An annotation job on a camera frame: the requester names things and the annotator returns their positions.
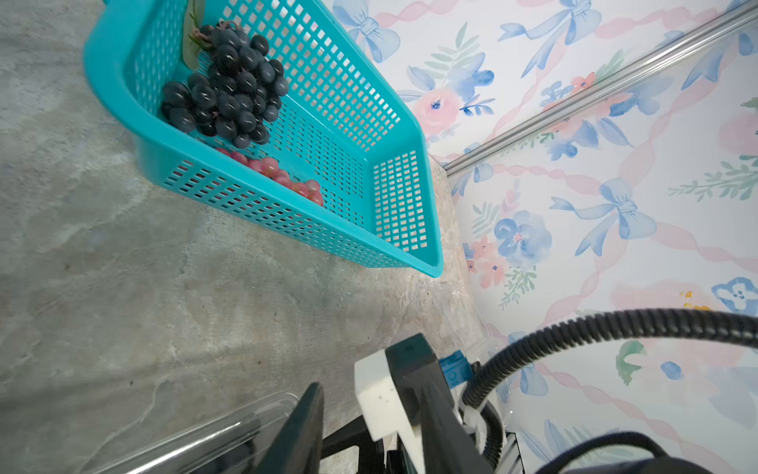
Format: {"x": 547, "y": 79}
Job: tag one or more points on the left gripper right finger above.
{"x": 444, "y": 426}

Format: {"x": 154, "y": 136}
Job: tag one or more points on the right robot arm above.
{"x": 621, "y": 452}

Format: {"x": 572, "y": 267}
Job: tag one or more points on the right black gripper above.
{"x": 371, "y": 453}

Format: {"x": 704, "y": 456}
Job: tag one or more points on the red grape bunch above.
{"x": 270, "y": 168}

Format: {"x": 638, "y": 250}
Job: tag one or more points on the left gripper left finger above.
{"x": 297, "y": 447}

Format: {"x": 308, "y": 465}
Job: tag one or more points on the teal plastic basket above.
{"x": 340, "y": 125}

